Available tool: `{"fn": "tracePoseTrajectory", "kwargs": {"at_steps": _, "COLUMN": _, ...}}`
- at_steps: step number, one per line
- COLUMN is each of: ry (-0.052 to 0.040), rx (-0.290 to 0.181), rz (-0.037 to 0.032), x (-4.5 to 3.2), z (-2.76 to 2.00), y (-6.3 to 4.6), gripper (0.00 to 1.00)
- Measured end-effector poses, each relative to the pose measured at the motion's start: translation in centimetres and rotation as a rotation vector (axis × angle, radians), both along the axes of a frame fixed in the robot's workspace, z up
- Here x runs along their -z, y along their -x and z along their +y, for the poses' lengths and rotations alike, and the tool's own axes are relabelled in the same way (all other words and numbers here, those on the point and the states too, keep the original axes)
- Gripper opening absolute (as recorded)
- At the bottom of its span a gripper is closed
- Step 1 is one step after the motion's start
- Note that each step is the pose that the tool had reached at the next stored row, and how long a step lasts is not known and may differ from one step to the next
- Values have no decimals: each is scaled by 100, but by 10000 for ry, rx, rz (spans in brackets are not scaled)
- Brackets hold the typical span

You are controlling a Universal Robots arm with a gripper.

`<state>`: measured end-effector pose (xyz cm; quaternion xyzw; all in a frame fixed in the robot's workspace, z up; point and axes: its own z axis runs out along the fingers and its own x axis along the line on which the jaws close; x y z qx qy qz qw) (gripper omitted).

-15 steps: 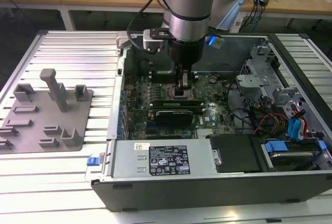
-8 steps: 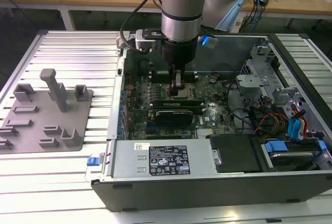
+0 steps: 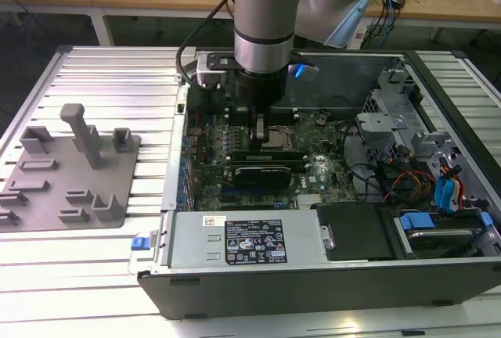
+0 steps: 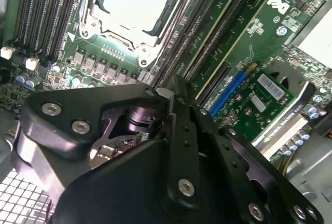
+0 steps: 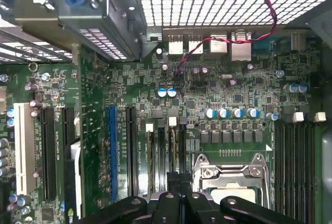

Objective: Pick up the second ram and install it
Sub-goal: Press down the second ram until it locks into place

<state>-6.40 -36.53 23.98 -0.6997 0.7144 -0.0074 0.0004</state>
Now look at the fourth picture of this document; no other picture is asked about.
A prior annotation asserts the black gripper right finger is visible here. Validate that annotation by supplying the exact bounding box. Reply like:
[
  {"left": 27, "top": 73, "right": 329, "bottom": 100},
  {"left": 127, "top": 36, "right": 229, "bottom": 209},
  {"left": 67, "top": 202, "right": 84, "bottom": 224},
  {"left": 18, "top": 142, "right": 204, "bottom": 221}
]
[{"left": 172, "top": 75, "right": 324, "bottom": 224}]

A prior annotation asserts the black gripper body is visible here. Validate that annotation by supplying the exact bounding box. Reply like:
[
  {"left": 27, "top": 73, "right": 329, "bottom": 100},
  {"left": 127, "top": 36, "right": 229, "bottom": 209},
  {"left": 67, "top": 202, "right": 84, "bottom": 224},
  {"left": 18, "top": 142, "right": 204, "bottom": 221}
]
[{"left": 50, "top": 138, "right": 243, "bottom": 224}]

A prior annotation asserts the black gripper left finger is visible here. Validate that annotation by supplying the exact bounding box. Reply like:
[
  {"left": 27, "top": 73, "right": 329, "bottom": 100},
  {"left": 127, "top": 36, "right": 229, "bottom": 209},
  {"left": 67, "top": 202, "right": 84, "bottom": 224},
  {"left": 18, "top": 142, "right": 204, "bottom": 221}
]
[{"left": 11, "top": 81, "right": 203, "bottom": 211}]

